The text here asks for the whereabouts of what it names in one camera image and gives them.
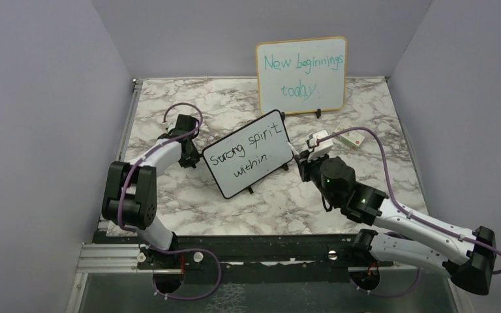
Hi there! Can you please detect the black framed whiteboard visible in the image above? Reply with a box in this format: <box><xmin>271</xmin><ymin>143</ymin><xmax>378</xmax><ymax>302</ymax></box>
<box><xmin>202</xmin><ymin>110</ymin><xmax>293</xmax><ymax>199</ymax></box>

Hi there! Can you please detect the silver black whiteboard stand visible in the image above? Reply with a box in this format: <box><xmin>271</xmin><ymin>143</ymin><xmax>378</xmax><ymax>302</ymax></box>
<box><xmin>245</xmin><ymin>162</ymin><xmax>289</xmax><ymax>194</ymax></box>

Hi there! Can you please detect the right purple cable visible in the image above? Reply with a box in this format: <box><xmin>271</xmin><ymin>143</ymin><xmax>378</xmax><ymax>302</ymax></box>
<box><xmin>315</xmin><ymin>126</ymin><xmax>501</xmax><ymax>299</ymax></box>

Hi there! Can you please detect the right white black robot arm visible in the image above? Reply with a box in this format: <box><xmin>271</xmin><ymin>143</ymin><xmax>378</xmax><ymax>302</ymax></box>
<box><xmin>294</xmin><ymin>151</ymin><xmax>496</xmax><ymax>295</ymax></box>

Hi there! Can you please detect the white green eraser box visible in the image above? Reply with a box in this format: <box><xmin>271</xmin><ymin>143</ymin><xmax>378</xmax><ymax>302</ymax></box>
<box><xmin>332</xmin><ymin>123</ymin><xmax>365</xmax><ymax>151</ymax></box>

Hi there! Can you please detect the black aluminium base frame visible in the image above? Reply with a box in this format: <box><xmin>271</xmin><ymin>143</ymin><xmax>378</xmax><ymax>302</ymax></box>
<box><xmin>67</xmin><ymin>232</ymin><xmax>473</xmax><ymax>312</ymax></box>

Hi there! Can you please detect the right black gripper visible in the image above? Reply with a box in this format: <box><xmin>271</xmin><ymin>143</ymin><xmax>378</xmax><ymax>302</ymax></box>
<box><xmin>295</xmin><ymin>148</ymin><xmax>338</xmax><ymax>206</ymax></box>

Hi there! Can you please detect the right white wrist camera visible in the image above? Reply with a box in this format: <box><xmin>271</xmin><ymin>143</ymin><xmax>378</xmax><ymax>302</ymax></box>
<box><xmin>307</xmin><ymin>130</ymin><xmax>333</xmax><ymax>162</ymax></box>

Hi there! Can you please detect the black white marker pen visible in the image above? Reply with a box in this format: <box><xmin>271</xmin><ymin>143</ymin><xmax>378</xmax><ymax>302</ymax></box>
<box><xmin>286</xmin><ymin>142</ymin><xmax>299</xmax><ymax>157</ymax></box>

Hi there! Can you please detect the yellow framed whiteboard with writing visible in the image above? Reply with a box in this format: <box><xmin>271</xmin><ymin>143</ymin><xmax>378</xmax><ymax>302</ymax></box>
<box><xmin>255</xmin><ymin>36</ymin><xmax>348</xmax><ymax>115</ymax></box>

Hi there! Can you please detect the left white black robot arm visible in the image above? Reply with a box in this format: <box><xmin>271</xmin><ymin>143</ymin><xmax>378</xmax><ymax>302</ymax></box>
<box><xmin>101</xmin><ymin>114</ymin><xmax>200</xmax><ymax>268</ymax></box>

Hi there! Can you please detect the black yellow-board stand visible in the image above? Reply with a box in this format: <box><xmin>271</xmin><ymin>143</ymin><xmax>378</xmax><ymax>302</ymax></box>
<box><xmin>281</xmin><ymin>109</ymin><xmax>322</xmax><ymax>121</ymax></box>

